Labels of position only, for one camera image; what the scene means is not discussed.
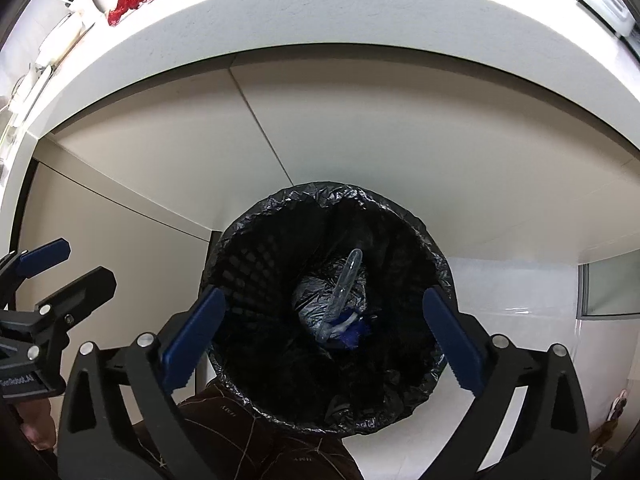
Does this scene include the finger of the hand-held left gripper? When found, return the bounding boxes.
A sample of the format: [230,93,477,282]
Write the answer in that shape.
[0,239,72,286]
[0,266,117,362]

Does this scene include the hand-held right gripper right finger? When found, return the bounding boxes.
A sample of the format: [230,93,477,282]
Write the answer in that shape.
[422,286,593,480]

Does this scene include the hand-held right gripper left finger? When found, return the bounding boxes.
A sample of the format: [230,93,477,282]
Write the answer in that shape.
[57,286,227,480]

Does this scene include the black bin with bag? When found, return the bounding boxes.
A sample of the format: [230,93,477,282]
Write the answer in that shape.
[199,180,457,435]

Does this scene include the blue white wrapper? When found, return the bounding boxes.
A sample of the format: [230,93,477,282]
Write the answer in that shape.
[332,310,373,351]

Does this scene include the clear plastic bottle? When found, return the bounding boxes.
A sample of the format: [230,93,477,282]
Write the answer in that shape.
[316,247,363,348]

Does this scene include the person's left hand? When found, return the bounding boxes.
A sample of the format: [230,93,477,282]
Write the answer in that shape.
[14,400,57,453]

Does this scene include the person's brown trouser leg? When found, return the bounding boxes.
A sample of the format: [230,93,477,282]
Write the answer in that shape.
[135,382,366,480]

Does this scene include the glass door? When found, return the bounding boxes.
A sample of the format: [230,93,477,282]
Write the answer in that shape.
[577,250,640,320]

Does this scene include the pink white sneaker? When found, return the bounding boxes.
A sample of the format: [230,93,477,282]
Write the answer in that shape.
[607,389,630,422]

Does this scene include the white bowl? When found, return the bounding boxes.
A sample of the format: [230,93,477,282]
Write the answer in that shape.
[27,10,96,73]

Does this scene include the white flowered rice cooker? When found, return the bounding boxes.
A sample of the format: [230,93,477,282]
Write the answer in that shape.
[575,0,632,36]

